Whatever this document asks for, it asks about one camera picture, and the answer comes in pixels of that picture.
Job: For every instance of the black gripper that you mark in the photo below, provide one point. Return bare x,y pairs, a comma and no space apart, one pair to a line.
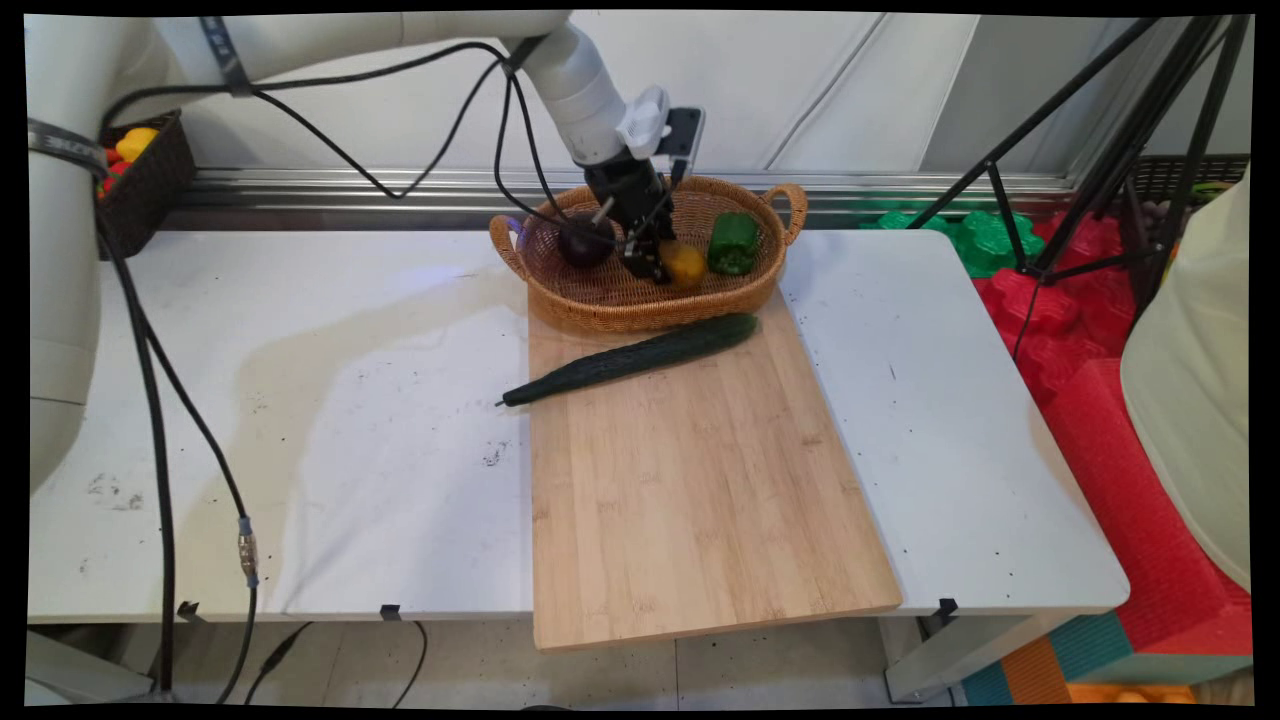
630,190

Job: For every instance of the dark green cucumber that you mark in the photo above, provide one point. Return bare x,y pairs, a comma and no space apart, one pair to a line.
640,358

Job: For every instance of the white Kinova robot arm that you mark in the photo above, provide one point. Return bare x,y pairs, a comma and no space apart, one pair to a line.
120,60

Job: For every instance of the woven wicker basket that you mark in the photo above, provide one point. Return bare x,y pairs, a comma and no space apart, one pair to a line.
650,295

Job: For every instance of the yellow lemon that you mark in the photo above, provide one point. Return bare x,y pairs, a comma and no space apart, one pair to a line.
686,264

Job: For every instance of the dark purple eggplant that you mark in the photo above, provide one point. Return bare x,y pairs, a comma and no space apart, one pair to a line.
585,243

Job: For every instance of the green bell pepper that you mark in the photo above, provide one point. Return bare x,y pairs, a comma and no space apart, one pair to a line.
733,243

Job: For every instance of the bamboo cutting board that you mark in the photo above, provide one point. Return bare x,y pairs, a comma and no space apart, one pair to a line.
700,480

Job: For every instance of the green foam mat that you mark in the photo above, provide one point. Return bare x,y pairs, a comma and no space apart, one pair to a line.
975,240

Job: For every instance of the black tripod stand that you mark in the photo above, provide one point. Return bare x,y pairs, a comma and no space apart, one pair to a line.
1100,150

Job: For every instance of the dark woven vegetable bin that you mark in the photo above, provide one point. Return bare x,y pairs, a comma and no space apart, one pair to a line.
150,190

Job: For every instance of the white table leg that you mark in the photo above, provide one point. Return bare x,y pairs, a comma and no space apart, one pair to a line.
960,655

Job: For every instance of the red foam mat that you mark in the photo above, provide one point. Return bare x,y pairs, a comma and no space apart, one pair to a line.
1120,450

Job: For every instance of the black plastic crate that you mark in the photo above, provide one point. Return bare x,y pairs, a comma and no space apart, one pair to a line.
1190,180

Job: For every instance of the cream fabric cover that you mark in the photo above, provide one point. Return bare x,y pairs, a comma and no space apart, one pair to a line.
1195,380

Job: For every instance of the teal and orange mat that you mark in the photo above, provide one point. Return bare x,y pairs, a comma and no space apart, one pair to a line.
1050,665

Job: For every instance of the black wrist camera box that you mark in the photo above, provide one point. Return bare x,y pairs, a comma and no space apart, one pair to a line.
682,132

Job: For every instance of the metal window rail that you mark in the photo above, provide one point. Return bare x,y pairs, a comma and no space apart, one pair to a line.
850,185

